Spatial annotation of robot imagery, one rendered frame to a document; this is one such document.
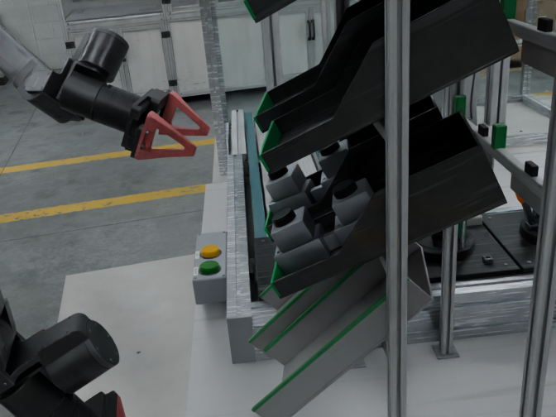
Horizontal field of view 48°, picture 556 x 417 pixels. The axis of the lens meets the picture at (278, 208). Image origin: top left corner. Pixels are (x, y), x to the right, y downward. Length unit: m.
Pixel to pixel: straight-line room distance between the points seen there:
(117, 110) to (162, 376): 0.52
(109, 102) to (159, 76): 5.56
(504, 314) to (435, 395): 0.23
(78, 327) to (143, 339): 0.62
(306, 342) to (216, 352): 0.33
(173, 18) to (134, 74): 0.66
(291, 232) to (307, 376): 0.18
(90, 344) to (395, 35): 0.44
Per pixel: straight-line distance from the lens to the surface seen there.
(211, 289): 1.29
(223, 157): 2.05
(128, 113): 0.91
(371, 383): 1.14
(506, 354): 1.23
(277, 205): 0.92
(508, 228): 1.42
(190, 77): 6.50
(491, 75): 2.41
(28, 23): 9.28
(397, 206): 0.67
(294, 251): 0.78
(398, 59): 0.62
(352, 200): 0.74
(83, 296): 1.51
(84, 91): 0.93
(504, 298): 1.24
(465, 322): 1.24
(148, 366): 1.24
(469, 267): 1.26
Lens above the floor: 1.60
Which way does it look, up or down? 24 degrees down
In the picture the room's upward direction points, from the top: 5 degrees counter-clockwise
